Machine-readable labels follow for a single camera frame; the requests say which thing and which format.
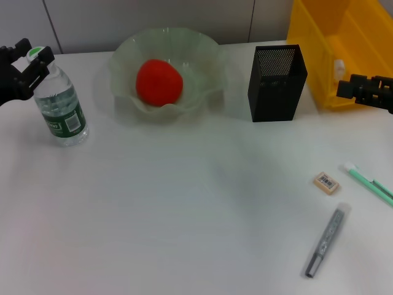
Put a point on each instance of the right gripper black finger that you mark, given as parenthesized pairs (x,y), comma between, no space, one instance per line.
(350,90)
(368,80)

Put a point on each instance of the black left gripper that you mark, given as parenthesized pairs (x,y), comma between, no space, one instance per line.
(7,83)

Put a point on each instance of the clear water bottle green label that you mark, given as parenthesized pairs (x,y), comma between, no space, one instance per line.
(64,104)

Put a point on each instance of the green pen white tip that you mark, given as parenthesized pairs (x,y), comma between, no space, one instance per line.
(359,176)

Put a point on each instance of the orange-red round fruit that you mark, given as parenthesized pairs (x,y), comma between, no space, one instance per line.
(159,83)

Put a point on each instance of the black mesh pen holder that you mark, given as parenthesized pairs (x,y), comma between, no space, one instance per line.
(270,101)

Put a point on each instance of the beige eraser with barcode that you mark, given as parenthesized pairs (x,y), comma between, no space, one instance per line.
(327,182)

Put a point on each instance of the grey pen in clear sleeve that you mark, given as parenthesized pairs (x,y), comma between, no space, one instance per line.
(328,239)

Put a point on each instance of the pale green glass fruit bowl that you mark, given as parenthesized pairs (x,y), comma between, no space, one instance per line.
(199,61)

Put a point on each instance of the yellow plastic bin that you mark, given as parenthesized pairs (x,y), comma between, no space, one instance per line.
(307,40)

